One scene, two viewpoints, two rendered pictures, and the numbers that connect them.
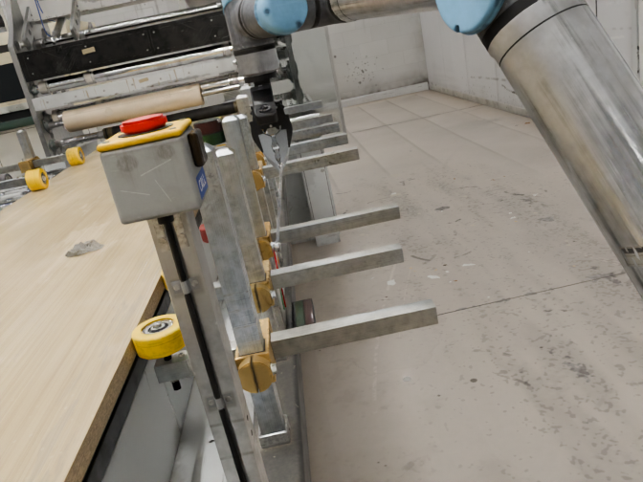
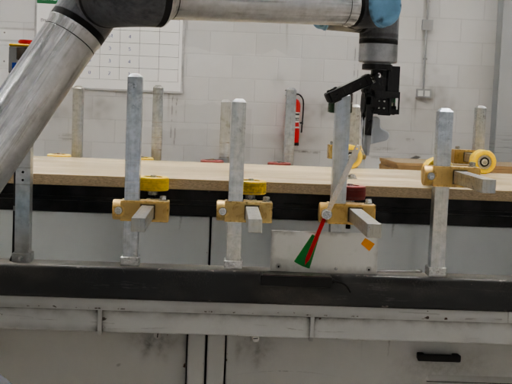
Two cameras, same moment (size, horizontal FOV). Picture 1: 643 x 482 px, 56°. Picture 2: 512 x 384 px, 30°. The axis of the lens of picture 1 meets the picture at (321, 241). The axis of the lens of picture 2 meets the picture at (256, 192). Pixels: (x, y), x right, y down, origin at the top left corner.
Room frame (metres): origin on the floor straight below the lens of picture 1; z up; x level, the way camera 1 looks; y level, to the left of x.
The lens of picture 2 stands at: (1.03, -2.18, 1.10)
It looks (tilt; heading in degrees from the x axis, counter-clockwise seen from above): 5 degrees down; 88
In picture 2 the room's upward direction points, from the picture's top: 2 degrees clockwise
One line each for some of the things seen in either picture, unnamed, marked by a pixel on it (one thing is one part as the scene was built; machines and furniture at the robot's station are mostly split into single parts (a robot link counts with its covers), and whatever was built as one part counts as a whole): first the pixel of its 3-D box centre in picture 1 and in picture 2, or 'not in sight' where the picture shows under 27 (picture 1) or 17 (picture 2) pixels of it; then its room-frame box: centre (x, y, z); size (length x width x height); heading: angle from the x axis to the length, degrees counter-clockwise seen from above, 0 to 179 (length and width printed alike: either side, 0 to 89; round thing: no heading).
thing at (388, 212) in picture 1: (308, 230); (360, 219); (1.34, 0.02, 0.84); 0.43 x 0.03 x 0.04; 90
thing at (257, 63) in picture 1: (255, 64); (377, 55); (1.36, 0.06, 1.23); 0.10 x 0.09 x 0.05; 90
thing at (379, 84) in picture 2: (266, 101); (379, 91); (1.37, 0.06, 1.14); 0.09 x 0.08 x 0.12; 0
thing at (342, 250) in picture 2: (280, 286); (324, 252); (1.27, 0.11, 0.75); 0.26 x 0.01 x 0.10; 0
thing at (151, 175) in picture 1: (158, 173); (26, 61); (0.53, 0.13, 1.18); 0.07 x 0.07 x 0.08; 0
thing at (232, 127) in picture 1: (255, 223); (338, 190); (1.29, 0.14, 0.90); 0.03 x 0.03 x 0.48; 0
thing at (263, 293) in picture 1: (258, 286); (244, 211); (1.07, 0.13, 0.84); 0.13 x 0.06 x 0.05; 0
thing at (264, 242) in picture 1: (259, 242); (346, 212); (1.32, 0.14, 0.85); 0.13 x 0.06 x 0.05; 0
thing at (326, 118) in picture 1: (285, 126); not in sight; (2.34, 0.05, 0.95); 0.36 x 0.03 x 0.03; 90
